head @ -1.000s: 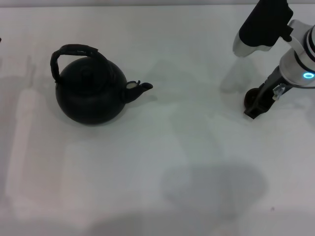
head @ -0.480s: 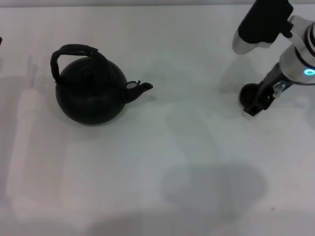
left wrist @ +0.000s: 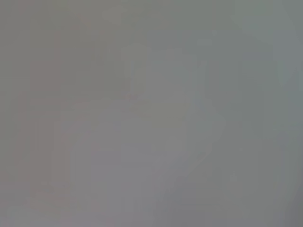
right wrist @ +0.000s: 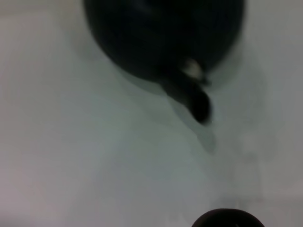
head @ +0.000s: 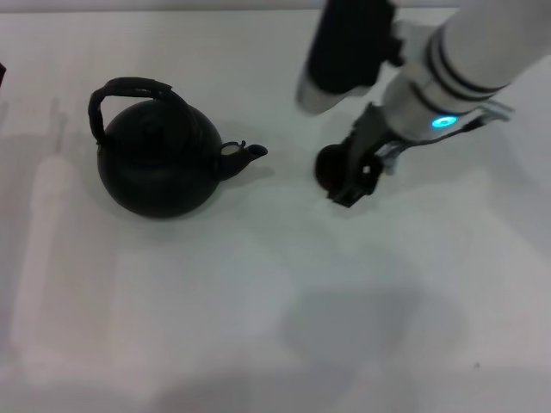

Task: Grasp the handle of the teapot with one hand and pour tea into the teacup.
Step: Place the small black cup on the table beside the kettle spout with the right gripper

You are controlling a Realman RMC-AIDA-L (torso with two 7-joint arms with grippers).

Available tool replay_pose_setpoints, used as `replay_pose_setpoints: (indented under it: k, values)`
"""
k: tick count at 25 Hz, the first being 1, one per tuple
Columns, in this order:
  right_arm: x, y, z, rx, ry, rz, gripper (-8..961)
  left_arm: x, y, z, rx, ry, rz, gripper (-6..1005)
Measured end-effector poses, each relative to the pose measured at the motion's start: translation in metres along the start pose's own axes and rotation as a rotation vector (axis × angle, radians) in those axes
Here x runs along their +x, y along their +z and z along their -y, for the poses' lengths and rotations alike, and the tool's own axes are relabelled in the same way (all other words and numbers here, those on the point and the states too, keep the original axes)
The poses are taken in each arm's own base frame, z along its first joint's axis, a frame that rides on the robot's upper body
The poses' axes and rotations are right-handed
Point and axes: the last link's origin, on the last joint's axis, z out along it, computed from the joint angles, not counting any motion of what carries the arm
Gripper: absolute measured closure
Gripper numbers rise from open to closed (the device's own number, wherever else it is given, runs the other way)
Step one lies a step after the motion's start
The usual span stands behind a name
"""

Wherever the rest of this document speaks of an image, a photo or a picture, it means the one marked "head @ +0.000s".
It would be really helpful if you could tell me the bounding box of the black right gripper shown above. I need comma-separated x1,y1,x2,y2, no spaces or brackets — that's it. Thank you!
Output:
325,102,404,208

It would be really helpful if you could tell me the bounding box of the small dark teacup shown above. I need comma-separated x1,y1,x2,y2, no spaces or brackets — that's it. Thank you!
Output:
315,145,348,191

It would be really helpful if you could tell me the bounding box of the black round teapot with handle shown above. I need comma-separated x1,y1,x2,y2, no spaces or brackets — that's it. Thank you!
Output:
88,76,269,220

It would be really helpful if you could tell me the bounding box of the black cylinder module silver tip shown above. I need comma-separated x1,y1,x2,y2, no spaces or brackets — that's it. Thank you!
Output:
295,0,405,115

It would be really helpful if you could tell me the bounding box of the silver wrist bracket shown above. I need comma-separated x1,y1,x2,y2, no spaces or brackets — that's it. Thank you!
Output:
462,101,516,130

